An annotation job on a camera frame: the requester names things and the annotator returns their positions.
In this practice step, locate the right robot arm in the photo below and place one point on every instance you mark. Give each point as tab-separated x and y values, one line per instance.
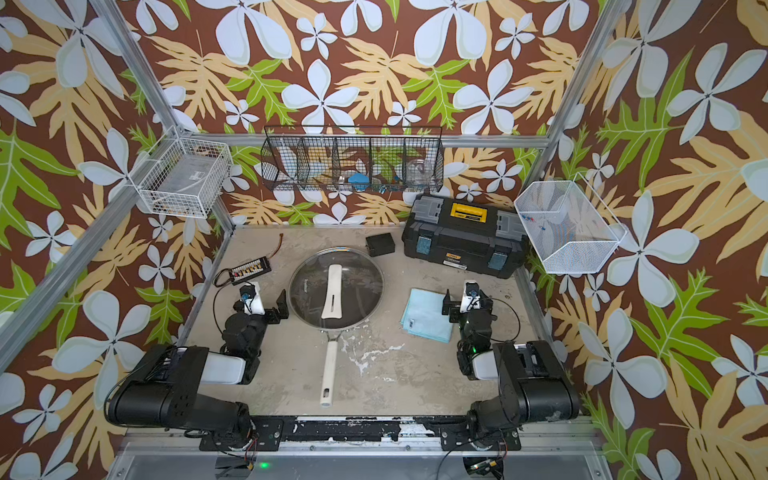
531	382

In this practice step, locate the white wire basket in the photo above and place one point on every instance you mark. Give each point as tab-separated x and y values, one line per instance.
182	175
571	229

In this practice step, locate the white wire basket right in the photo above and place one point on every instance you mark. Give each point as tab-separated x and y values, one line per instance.
571	229

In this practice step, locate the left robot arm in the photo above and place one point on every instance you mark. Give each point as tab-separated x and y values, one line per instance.
162	390

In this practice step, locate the black toolbox yellow label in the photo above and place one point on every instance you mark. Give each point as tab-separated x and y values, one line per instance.
475	238

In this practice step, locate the blue object in basket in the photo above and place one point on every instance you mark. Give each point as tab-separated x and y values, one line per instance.
359	181

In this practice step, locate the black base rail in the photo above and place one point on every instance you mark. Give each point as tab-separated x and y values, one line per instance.
273	433

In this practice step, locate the white wire basket left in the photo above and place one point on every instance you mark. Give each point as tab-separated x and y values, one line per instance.
182	175

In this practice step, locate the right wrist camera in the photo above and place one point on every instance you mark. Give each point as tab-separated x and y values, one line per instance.
473	291

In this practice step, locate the glass pot lid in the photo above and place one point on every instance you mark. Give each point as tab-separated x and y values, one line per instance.
335	289

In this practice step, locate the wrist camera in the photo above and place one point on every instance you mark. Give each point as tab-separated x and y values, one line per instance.
250	298
473	291

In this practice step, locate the light blue cloth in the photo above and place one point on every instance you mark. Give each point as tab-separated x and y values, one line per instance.
423	316

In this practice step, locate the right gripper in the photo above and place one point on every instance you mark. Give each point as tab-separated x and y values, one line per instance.
454	317

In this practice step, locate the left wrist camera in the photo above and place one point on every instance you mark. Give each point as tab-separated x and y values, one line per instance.
250	298

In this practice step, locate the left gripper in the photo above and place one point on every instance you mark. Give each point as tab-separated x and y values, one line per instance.
282	311

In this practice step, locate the small black box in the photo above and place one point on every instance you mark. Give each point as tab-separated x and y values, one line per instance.
380	244

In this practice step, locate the black wire basket rear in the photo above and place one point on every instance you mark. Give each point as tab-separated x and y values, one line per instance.
396	159

